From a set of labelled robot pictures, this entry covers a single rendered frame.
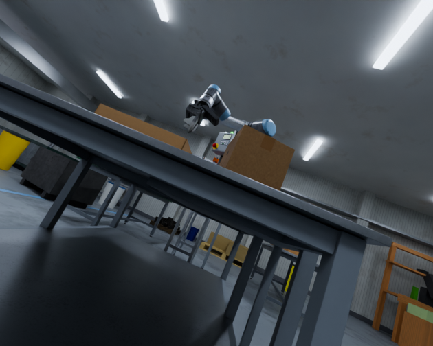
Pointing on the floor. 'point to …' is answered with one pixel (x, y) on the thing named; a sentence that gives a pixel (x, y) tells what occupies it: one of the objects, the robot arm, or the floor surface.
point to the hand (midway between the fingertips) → (190, 130)
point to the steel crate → (60, 178)
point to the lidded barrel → (113, 196)
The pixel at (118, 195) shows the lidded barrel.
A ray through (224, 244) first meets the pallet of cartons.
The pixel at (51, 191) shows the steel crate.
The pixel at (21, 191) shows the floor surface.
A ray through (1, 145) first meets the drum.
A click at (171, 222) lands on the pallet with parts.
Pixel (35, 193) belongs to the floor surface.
